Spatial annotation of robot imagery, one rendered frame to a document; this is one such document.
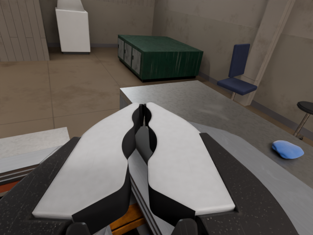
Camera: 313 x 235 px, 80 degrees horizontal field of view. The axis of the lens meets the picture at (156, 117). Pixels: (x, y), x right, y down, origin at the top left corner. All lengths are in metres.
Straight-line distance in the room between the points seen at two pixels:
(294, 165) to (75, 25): 5.47
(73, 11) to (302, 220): 5.60
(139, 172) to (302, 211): 0.57
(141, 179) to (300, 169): 0.61
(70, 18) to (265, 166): 5.44
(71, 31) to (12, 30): 1.28
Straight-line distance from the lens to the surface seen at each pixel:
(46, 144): 1.25
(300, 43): 3.66
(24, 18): 5.20
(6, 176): 1.00
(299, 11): 3.77
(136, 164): 0.90
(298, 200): 0.72
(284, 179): 0.76
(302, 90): 3.63
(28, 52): 5.33
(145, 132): 0.91
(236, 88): 3.13
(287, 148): 0.92
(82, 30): 5.76
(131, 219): 0.96
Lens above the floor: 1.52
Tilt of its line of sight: 32 degrees down
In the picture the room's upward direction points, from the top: 8 degrees clockwise
